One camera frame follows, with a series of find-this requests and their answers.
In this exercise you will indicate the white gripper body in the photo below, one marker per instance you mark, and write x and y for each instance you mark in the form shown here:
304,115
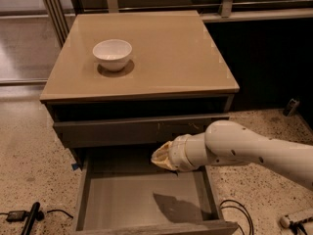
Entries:
177,155

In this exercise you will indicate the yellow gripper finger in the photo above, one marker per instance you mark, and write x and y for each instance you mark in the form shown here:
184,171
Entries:
160,157

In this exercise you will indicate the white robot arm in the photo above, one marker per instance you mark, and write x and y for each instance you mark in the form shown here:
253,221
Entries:
225,142

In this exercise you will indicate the grey top drawer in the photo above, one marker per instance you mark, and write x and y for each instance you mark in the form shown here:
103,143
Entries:
131,131

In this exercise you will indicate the open grey middle drawer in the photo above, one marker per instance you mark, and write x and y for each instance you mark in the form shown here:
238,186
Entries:
123,193

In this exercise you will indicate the grey drawer cabinet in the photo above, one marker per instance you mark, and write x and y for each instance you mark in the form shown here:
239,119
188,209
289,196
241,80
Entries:
174,70

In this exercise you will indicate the blue tape piece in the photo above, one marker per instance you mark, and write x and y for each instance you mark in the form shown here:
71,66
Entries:
76,166

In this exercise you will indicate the white ceramic bowl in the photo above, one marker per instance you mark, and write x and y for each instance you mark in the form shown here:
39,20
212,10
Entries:
113,54

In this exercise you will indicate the small dark floor object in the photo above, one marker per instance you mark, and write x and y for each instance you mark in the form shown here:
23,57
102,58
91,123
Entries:
291,107

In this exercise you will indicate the white power strip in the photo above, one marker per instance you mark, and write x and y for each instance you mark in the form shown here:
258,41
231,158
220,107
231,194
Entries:
302,216

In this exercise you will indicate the black cylindrical tool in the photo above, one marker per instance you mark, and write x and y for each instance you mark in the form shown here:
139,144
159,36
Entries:
35,214

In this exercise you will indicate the metal railing shelf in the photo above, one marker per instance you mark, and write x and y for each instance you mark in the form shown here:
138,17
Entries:
211,11

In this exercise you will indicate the black power adapter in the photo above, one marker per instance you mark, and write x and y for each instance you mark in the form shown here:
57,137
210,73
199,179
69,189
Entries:
14,216

